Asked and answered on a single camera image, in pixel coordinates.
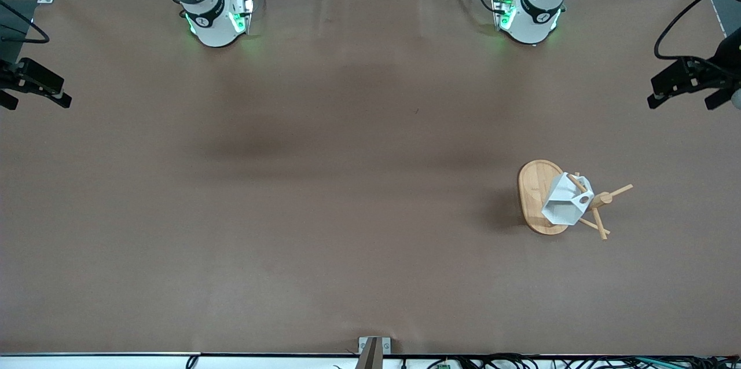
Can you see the table cover sheet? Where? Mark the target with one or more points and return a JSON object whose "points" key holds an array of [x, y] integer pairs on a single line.
{"points": [[347, 241]]}

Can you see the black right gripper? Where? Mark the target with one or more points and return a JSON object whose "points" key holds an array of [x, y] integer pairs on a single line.
{"points": [[6, 76]]}

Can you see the white table edge rail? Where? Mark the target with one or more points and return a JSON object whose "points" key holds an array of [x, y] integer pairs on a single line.
{"points": [[116, 362]]}

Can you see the dark camera pole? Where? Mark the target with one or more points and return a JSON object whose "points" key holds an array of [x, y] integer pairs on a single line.
{"points": [[370, 357]]}

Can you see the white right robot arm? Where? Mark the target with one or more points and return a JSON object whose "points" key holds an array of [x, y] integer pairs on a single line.
{"points": [[214, 27]]}

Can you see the grey metal bracket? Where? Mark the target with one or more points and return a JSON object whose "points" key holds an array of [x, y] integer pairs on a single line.
{"points": [[363, 346]]}

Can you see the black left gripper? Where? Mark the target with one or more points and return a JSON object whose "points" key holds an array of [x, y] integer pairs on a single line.
{"points": [[730, 56]]}

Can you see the wooden cup rack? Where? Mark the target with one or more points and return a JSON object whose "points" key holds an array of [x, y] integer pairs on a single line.
{"points": [[535, 195]]}

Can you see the white faceted cup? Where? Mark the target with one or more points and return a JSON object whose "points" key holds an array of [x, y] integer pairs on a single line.
{"points": [[564, 204]]}

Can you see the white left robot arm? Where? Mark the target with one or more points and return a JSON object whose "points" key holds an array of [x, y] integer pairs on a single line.
{"points": [[532, 10]]}

